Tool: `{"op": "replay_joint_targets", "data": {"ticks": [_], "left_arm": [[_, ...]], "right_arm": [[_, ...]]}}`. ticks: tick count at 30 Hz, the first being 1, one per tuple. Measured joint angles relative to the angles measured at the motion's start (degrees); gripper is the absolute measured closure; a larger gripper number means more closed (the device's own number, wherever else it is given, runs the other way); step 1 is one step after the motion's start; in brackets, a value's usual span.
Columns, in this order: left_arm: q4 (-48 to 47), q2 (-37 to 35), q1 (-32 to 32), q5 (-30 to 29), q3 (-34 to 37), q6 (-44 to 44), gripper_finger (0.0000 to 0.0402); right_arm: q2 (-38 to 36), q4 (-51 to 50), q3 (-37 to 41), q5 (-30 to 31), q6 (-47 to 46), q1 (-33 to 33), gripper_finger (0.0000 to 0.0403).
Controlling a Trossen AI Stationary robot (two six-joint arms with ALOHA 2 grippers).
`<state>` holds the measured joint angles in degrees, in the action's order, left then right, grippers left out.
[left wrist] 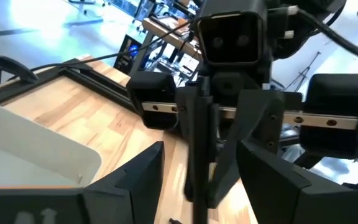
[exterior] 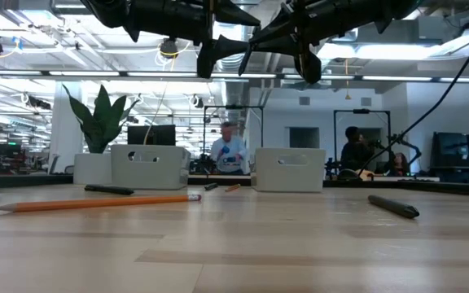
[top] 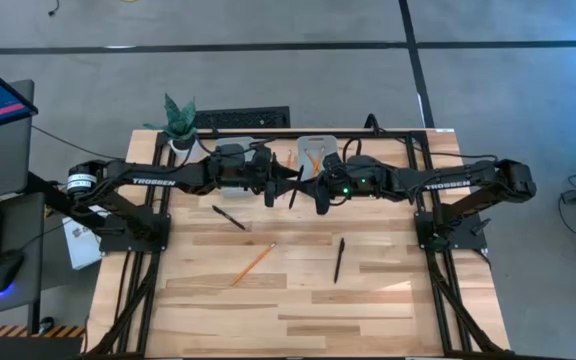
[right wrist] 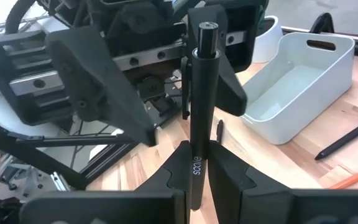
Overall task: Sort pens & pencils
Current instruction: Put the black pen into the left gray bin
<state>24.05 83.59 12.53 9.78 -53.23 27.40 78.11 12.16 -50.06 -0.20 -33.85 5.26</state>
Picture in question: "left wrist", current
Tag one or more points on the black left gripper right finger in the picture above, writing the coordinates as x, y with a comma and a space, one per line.
291, 205

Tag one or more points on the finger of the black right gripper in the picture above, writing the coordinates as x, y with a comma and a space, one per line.
186, 124
253, 124

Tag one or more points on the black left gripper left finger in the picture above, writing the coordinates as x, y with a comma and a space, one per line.
120, 202

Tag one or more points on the black pen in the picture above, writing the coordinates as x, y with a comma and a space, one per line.
175, 221

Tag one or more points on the light grey plastic bin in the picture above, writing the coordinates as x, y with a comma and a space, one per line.
36, 146

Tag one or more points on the black computer tower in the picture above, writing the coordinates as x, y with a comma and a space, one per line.
127, 53

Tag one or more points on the wooden background table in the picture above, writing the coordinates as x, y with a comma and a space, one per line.
166, 32

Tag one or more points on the black tripod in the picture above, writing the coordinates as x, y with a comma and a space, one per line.
304, 73

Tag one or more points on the black aluminium table frame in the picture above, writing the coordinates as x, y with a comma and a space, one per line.
98, 82

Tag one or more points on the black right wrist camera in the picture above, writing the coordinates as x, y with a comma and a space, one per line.
232, 37

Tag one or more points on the black curved bracket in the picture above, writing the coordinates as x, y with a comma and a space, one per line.
2, 63

